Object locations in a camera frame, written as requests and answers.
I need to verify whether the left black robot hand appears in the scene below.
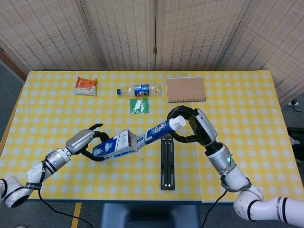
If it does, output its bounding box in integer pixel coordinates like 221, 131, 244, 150
65, 123, 110, 162

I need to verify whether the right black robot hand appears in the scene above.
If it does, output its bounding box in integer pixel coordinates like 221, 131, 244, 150
167, 105, 218, 146

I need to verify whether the blue and white toothpaste box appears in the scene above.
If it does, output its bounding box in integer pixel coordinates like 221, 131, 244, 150
92, 129, 139, 161

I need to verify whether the white blue tube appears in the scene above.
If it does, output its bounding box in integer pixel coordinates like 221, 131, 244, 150
135, 115, 186, 151

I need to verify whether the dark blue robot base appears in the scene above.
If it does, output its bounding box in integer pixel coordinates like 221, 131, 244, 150
101, 203, 201, 228

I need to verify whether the yellow checkered tablecloth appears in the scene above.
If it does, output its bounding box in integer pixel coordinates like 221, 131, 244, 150
0, 70, 304, 202

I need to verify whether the brown spiral notebook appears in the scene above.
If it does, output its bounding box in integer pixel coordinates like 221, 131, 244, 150
165, 76, 207, 104

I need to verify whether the black folding laptop stand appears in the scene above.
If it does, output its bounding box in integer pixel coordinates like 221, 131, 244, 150
160, 135, 176, 190

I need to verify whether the orange and white snack packet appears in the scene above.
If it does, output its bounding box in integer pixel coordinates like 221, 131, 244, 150
74, 76, 98, 97

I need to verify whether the green foil sachet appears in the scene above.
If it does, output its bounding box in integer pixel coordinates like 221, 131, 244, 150
129, 98, 150, 115

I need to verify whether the clear bottle with blue label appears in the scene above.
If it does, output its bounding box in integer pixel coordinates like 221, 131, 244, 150
116, 83, 163, 97

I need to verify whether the white sneaker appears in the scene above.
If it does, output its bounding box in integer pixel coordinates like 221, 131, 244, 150
287, 99, 304, 112

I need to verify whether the woven folding screen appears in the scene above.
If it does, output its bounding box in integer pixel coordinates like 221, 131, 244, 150
0, 0, 304, 103

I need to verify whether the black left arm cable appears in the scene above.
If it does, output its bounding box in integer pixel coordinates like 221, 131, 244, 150
38, 161, 95, 228

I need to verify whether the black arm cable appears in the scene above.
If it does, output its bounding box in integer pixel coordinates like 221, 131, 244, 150
38, 161, 95, 228
203, 174, 232, 228

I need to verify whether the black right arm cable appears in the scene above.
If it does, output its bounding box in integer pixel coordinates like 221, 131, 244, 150
203, 174, 232, 228

